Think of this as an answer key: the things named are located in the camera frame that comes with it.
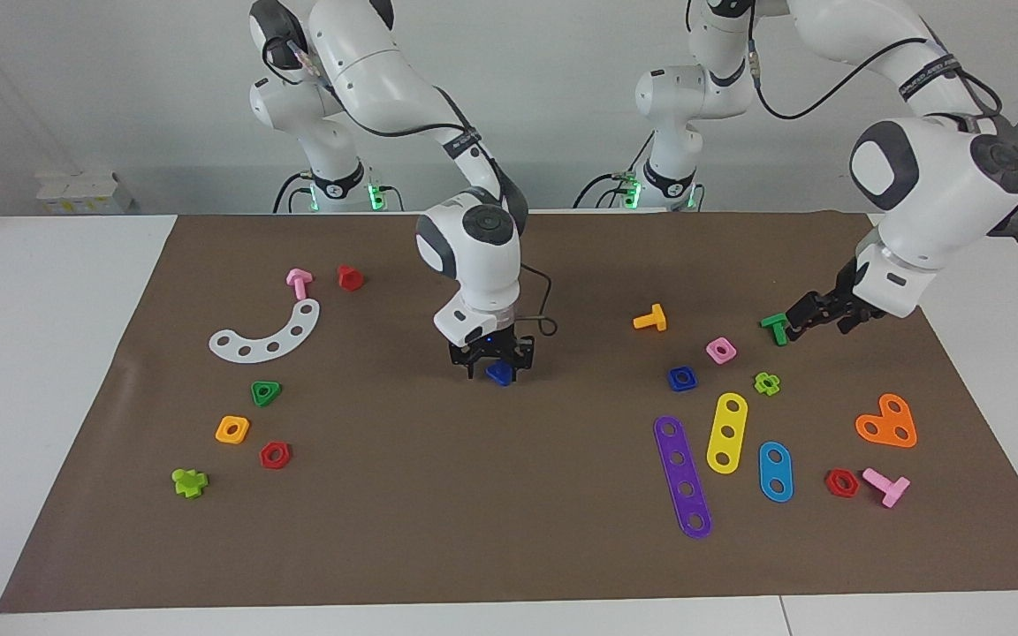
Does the orange heart-shaped plastic plate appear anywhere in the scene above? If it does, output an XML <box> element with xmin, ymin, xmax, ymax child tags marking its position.
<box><xmin>855</xmin><ymin>393</ymin><xmax>918</xmax><ymax>449</ymax></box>

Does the yellow three-hole plastic plate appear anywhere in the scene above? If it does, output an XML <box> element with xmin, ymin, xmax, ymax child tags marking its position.
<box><xmin>706</xmin><ymin>392</ymin><xmax>749</xmax><ymax>475</ymax></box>

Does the blue two-hole plastic plate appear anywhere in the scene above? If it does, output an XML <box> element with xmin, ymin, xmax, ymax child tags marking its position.
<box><xmin>758</xmin><ymin>441</ymin><xmax>794</xmax><ymax>504</ymax></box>

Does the brown table mat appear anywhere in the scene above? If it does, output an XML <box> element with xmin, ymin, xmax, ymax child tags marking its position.
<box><xmin>0</xmin><ymin>210</ymin><xmax>1018</xmax><ymax>615</ymax></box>

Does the purple four-hole plastic plate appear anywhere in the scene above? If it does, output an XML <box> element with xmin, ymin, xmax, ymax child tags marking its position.
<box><xmin>653</xmin><ymin>415</ymin><xmax>713</xmax><ymax>540</ymax></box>

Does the white curved five-hole plate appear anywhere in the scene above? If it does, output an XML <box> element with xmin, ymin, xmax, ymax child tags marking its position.
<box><xmin>209</xmin><ymin>299</ymin><xmax>321</xmax><ymax>364</ymax></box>

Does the white rectangular box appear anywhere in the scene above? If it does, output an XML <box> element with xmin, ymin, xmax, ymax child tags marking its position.
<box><xmin>36</xmin><ymin>170</ymin><xmax>133</xmax><ymax>216</ymax></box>

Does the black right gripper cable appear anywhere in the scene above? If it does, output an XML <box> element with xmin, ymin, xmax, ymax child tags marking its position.
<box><xmin>292</xmin><ymin>40</ymin><xmax>559</xmax><ymax>338</ymax></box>

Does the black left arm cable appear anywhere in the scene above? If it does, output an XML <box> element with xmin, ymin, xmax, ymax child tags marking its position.
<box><xmin>743</xmin><ymin>35</ymin><xmax>1005</xmax><ymax>121</ymax></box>

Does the black base cable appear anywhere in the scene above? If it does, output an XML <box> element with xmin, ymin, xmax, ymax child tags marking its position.
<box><xmin>574</xmin><ymin>171</ymin><xmax>642</xmax><ymax>209</ymax></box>
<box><xmin>272</xmin><ymin>170</ymin><xmax>311</xmax><ymax>214</ymax></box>

